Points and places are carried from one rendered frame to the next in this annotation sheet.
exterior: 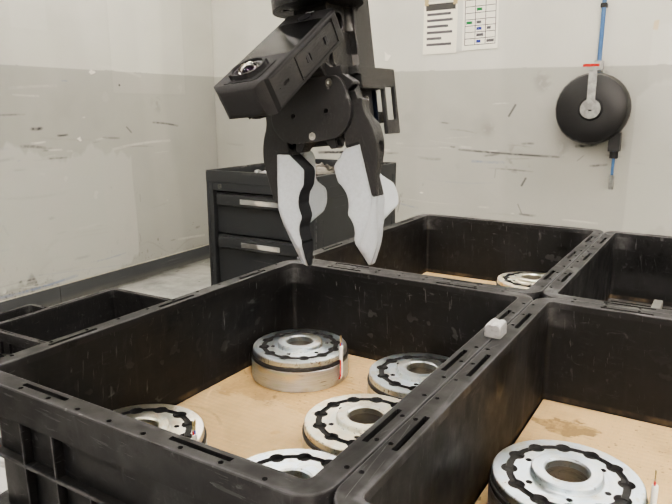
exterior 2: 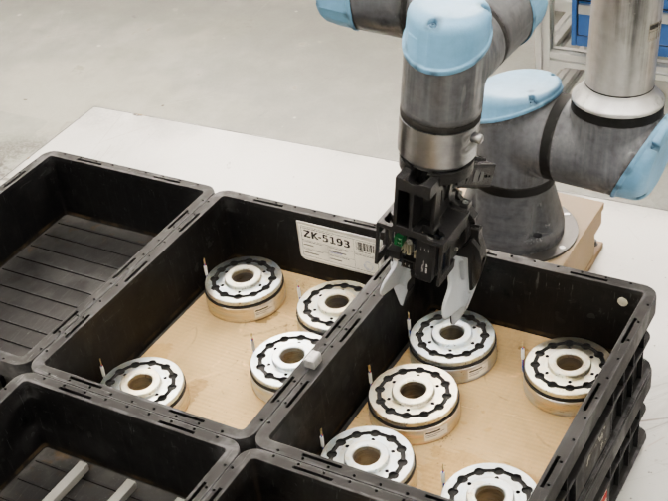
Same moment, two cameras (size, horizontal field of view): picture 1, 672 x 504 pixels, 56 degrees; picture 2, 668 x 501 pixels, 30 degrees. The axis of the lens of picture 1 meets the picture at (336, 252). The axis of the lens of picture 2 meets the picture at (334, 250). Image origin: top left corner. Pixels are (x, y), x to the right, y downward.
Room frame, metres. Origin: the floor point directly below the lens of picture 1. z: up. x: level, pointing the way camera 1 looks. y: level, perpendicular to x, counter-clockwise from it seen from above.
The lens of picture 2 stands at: (1.53, -0.06, 1.80)
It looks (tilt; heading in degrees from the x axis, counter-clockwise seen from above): 35 degrees down; 182
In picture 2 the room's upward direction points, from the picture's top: 7 degrees counter-clockwise
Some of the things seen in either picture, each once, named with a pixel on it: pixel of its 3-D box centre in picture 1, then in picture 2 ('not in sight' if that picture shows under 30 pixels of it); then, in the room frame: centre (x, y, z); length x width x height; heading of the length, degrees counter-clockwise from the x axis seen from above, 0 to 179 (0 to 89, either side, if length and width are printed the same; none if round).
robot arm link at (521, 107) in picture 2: not in sight; (520, 124); (0.07, 0.16, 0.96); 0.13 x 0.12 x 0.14; 57
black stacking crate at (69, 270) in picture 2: not in sight; (49, 283); (0.20, -0.48, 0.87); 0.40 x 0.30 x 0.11; 149
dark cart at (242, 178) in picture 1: (308, 283); not in sight; (2.36, 0.11, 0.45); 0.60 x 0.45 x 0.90; 150
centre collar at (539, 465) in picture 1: (566, 473); (292, 357); (0.40, -0.16, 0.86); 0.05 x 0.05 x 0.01
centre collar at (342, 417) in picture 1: (365, 418); (413, 391); (0.48, -0.02, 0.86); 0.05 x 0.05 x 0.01
